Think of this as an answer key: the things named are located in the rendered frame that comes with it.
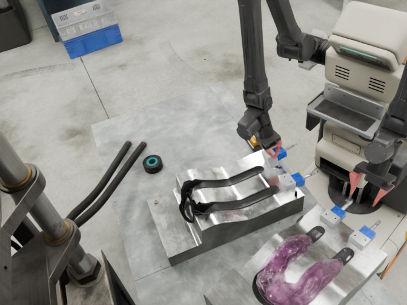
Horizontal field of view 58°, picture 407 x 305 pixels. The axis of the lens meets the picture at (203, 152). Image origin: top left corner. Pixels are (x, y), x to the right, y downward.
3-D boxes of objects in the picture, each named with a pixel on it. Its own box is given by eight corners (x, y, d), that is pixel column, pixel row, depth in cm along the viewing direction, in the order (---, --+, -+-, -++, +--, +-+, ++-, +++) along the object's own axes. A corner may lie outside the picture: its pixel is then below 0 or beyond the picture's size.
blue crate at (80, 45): (114, 28, 432) (108, 9, 416) (124, 42, 404) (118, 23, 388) (63, 44, 418) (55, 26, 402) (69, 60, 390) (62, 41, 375)
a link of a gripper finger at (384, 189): (377, 213, 104) (390, 186, 100) (353, 200, 108) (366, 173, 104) (384, 206, 109) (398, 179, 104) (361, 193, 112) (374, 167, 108)
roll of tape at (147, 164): (166, 165, 155) (165, 159, 152) (153, 177, 151) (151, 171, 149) (154, 157, 159) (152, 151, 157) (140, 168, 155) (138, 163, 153)
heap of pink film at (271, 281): (303, 230, 119) (304, 216, 114) (350, 267, 109) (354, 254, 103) (244, 281, 109) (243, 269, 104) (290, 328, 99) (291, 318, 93)
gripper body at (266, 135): (265, 149, 125) (260, 132, 120) (252, 135, 133) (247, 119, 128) (282, 140, 125) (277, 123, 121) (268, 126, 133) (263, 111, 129)
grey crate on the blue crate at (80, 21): (109, 10, 416) (105, -3, 406) (119, 24, 389) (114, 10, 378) (56, 27, 403) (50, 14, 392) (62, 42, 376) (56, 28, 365)
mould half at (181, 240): (267, 163, 149) (267, 139, 139) (302, 210, 131) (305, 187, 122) (150, 209, 140) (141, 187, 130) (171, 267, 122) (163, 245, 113)
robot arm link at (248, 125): (271, 93, 115) (249, 88, 120) (251, 115, 110) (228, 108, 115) (276, 122, 123) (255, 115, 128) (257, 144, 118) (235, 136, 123)
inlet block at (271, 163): (294, 145, 139) (291, 134, 136) (301, 152, 135) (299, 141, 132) (264, 161, 138) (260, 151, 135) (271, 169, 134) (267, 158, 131)
